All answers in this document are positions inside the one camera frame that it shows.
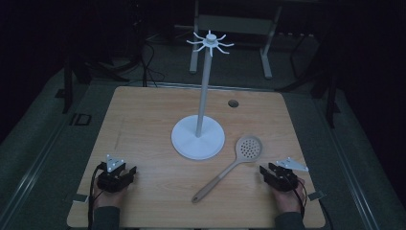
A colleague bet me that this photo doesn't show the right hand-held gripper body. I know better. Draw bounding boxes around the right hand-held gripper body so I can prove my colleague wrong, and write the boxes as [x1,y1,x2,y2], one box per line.
[269,156,309,193]

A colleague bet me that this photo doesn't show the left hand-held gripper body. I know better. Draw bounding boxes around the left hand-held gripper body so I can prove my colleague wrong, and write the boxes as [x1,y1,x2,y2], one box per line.
[96,153,129,194]

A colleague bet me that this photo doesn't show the beige slotted spoon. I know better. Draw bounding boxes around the beige slotted spoon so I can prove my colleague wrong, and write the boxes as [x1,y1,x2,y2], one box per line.
[191,134,264,204]

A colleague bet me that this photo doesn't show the white hook rack stand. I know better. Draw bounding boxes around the white hook rack stand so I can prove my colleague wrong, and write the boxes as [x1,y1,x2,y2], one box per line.
[170,30,236,161]

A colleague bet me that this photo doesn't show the person's left hand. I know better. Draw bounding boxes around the person's left hand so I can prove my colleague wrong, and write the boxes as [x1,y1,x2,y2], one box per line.
[92,182,129,211]

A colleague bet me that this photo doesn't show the person's right hand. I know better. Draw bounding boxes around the person's right hand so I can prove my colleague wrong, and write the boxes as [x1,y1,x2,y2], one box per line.
[272,177,306,215]

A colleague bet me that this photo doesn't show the black floor socket box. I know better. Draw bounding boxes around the black floor socket box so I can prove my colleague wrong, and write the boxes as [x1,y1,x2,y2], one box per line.
[69,112,93,127]

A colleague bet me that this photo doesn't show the dark metal stand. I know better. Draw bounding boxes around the dark metal stand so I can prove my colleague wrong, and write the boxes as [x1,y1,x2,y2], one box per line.
[277,32,342,129]
[54,51,94,115]

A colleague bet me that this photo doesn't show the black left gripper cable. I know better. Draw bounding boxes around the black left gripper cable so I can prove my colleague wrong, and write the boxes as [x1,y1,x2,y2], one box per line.
[87,161,107,230]

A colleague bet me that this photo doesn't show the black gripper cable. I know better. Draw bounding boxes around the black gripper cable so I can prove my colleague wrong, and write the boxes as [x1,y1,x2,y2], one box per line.
[87,161,107,230]
[286,174,334,230]

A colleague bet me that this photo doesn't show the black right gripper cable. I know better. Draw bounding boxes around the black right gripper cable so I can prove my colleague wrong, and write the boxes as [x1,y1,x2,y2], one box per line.
[286,174,334,230]

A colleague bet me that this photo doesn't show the black floor cables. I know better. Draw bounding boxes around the black floor cables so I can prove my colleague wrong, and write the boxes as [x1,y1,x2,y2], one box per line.
[127,12,167,88]

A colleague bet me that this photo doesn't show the white desk frame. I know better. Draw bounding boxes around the white desk frame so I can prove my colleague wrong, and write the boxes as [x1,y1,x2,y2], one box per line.
[189,0,283,81]

